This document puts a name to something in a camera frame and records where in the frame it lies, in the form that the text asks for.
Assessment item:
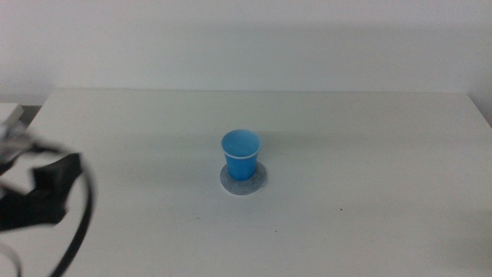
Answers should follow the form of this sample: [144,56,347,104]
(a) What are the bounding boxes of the grey round cup mat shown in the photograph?
[219,160,268,196]

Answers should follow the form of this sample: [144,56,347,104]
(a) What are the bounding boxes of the black cable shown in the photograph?
[29,142,96,277]

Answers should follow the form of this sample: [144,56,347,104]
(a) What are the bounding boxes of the blue plastic cup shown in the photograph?
[221,128,262,182]

